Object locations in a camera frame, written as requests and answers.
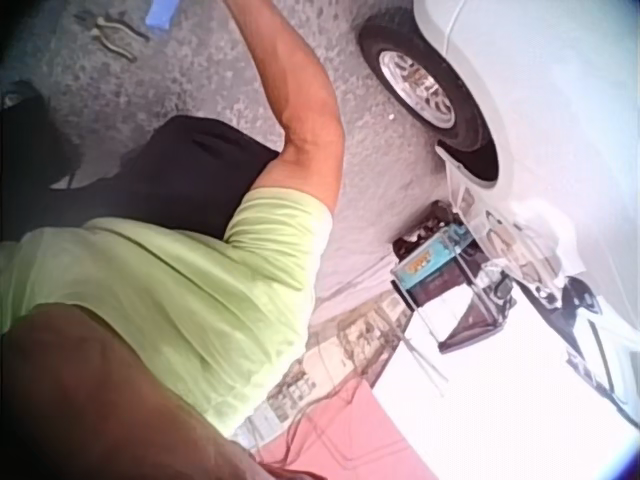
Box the person's legs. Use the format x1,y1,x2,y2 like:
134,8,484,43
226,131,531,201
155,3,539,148
0,79,281,241

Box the black car tyre with rim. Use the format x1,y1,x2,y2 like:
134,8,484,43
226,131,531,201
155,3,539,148
357,6,501,182

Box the white car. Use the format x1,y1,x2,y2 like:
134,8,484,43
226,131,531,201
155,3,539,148
412,0,640,321

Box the blue plastic object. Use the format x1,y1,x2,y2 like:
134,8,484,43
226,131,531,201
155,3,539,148
144,0,184,30

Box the grey pliers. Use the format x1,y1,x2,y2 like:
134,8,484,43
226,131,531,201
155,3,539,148
74,10,151,64

